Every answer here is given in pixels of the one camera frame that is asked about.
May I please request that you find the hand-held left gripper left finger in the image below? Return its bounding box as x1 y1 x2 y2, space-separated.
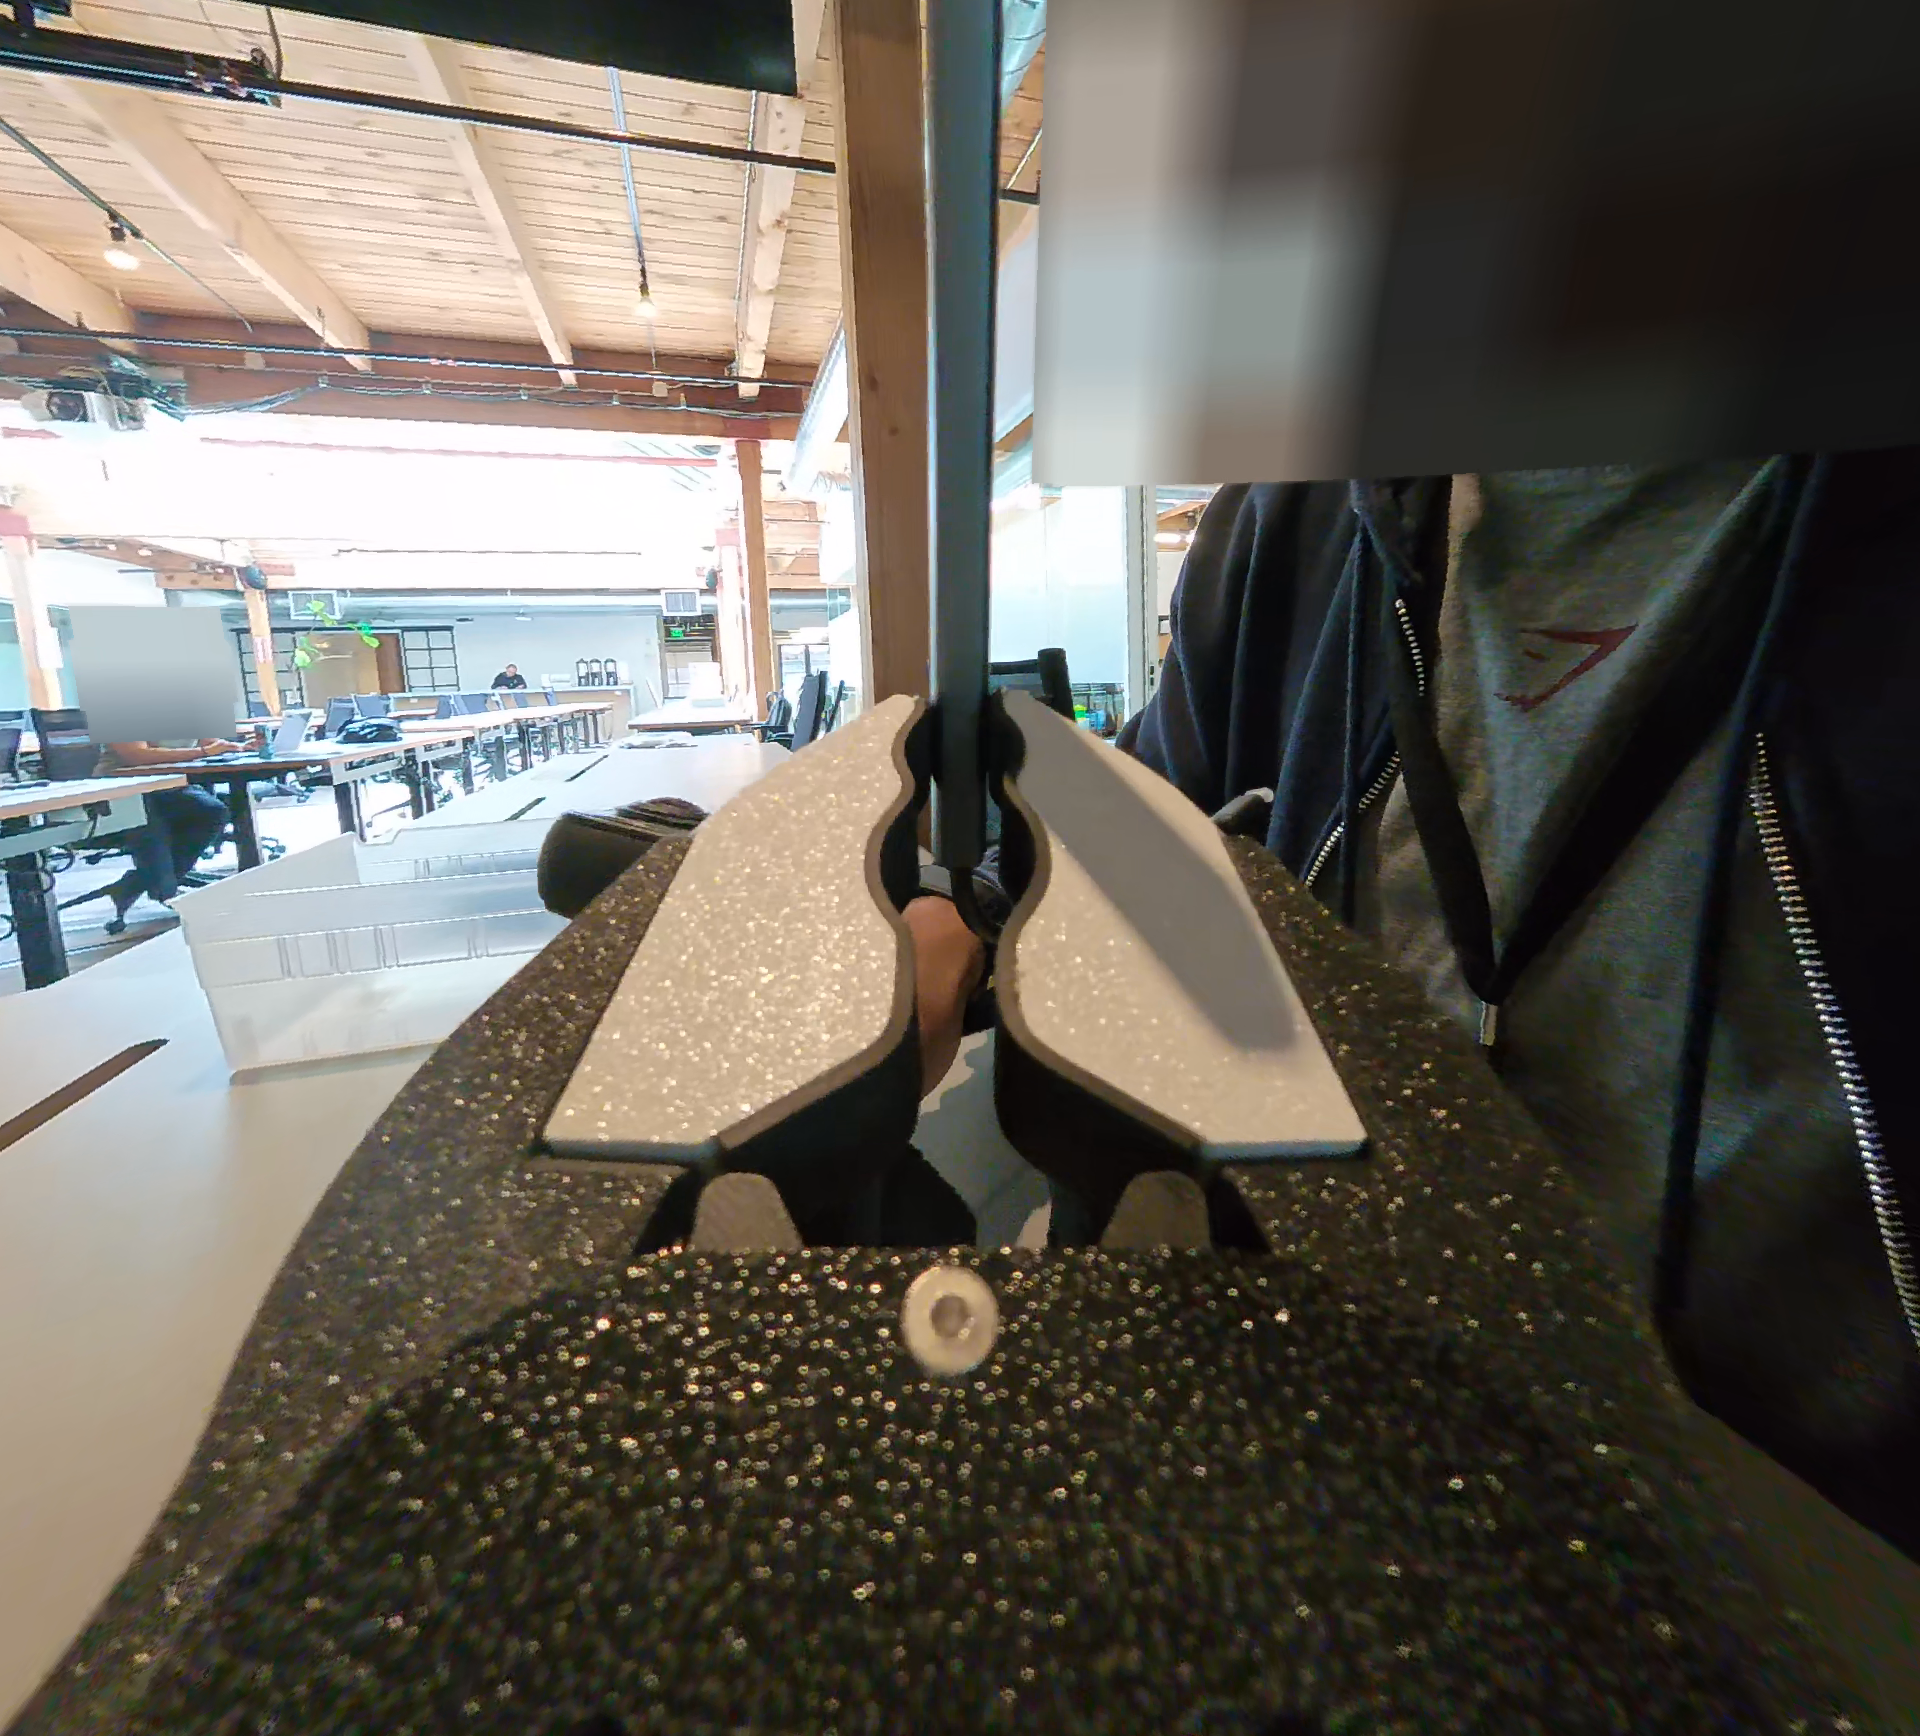
538 693 932 1235

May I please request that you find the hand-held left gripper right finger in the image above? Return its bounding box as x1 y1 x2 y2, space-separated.
977 691 1370 1235

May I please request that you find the grey usb hub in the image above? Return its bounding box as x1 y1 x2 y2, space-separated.
918 0 1010 875

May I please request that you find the person's right hand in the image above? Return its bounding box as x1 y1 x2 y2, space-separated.
897 890 992 1103

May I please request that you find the clear plastic bin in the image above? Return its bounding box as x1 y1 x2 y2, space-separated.
174 819 653 1083

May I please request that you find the person's torso in dark jacket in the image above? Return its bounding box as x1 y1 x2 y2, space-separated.
1121 451 1920 1564

